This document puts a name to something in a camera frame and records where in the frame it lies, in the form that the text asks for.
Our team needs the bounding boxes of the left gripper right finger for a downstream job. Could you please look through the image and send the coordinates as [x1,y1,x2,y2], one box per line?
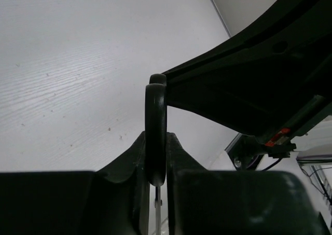
[166,133,329,234]

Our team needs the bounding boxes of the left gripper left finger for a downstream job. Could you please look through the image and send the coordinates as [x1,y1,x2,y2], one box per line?
[1,134,150,234]

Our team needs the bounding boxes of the black handled scissors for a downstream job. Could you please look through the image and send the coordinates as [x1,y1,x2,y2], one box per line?
[145,74,167,234]

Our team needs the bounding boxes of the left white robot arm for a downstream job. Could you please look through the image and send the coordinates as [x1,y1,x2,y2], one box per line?
[1,0,331,234]

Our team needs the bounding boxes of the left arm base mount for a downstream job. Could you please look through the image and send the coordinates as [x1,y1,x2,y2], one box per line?
[224,133,332,202]

